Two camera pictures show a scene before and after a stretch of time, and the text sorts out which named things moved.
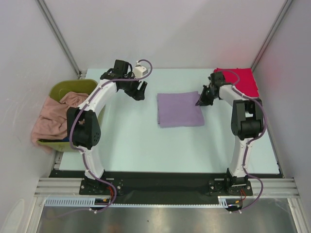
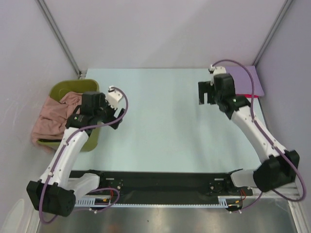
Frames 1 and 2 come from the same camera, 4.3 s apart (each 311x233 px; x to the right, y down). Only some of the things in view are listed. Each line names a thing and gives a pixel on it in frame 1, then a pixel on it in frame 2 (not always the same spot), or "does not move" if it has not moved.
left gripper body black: x=130 y=88 to x=105 y=112
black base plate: x=162 y=187 does not move
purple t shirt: x=179 y=109 to x=243 y=85
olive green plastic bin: x=57 y=89 does not move
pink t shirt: x=50 y=122 does not move
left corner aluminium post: x=42 y=6 does not move
